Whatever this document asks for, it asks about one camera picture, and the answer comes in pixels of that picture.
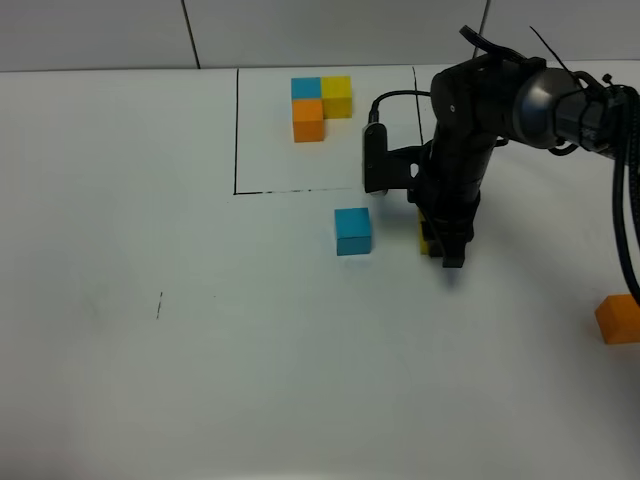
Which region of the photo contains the blue template cube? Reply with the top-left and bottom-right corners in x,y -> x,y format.
291,77 -> 322,100

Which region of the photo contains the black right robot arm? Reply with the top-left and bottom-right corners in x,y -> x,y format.
389,55 -> 633,268

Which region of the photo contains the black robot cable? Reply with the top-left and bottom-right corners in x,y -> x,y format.
612,87 -> 640,306

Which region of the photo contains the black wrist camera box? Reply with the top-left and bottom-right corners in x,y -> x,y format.
362,122 -> 388,195

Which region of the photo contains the yellow template cube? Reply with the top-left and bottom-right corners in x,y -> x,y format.
321,76 -> 353,119

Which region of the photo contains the orange template cube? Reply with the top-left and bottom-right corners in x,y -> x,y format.
292,98 -> 325,143

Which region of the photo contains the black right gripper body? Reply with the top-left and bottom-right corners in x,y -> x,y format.
387,120 -> 495,241

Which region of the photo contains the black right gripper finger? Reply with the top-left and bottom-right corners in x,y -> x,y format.
441,234 -> 473,268
420,220 -> 443,258

